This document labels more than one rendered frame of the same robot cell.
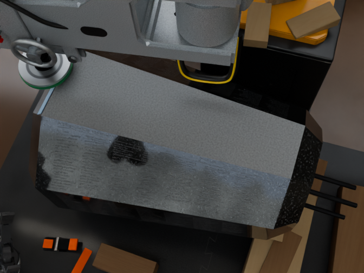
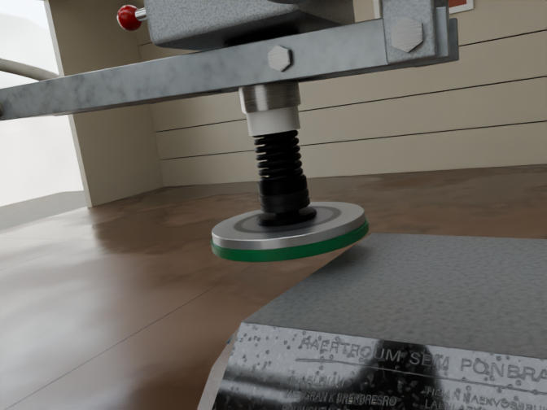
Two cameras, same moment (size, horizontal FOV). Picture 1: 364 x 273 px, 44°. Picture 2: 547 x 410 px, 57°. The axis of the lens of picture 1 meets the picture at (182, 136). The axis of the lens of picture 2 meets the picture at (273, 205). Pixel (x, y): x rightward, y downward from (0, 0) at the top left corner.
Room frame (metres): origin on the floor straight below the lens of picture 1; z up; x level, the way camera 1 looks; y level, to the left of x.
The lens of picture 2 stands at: (0.38, 0.41, 1.03)
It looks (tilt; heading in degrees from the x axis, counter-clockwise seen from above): 10 degrees down; 10
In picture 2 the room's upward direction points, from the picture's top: 8 degrees counter-clockwise
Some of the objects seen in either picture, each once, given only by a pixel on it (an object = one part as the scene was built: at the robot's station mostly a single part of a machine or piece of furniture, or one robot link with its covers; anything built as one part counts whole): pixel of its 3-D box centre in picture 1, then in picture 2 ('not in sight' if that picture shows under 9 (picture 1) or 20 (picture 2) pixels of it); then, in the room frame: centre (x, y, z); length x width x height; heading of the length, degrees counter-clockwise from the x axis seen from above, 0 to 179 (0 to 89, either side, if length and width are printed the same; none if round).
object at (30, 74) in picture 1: (44, 63); (287, 222); (1.06, 0.52, 0.87); 0.21 x 0.21 x 0.01
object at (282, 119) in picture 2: not in sight; (273, 119); (1.06, 0.52, 1.02); 0.07 x 0.07 x 0.04
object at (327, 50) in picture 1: (268, 40); not in sight; (1.39, -0.52, 0.37); 0.66 x 0.66 x 0.74; 67
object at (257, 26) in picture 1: (257, 24); not in sight; (1.17, -0.38, 0.81); 0.20 x 0.10 x 0.05; 165
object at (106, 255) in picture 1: (126, 265); not in sight; (0.35, 0.35, 0.07); 0.30 x 0.12 x 0.12; 64
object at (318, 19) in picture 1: (312, 20); not in sight; (1.16, -0.61, 0.80); 0.20 x 0.10 x 0.05; 104
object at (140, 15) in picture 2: not in sight; (143, 14); (1.02, 0.66, 1.17); 0.08 x 0.03 x 0.03; 74
